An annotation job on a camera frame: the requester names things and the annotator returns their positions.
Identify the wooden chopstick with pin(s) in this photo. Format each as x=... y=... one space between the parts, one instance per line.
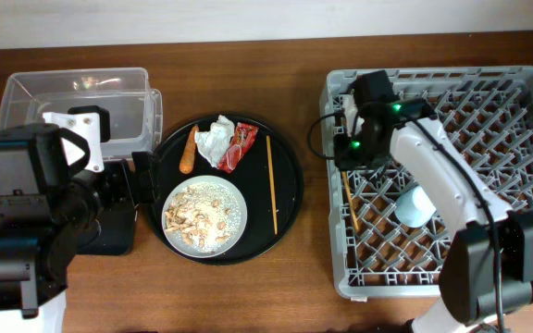
x=349 y=197
x=272 y=185

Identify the round black tray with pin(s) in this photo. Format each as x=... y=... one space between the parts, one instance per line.
x=250 y=177

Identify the carrot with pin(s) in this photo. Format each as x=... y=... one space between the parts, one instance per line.
x=188 y=156

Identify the grey plate with food scraps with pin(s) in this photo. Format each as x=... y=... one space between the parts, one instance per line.
x=204 y=217

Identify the red snack wrapper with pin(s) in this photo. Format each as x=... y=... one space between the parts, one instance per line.
x=243 y=139

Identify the grey dishwasher rack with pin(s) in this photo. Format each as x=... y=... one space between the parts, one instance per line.
x=488 y=115

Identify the crumpled white napkin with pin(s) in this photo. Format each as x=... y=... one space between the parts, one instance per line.
x=213 y=144

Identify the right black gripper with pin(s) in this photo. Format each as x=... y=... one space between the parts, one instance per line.
x=344 y=157

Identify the black rectangular tray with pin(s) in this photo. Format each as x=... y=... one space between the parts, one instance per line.
x=112 y=231

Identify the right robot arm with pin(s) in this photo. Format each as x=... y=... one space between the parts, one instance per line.
x=488 y=271

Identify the clear plastic bin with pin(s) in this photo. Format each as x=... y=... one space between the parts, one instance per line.
x=135 y=109

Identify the light blue cup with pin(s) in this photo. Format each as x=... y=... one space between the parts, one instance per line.
x=414 y=208

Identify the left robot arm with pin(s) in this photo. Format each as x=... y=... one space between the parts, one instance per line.
x=47 y=199

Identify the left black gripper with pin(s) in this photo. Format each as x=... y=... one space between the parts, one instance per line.
x=127 y=193

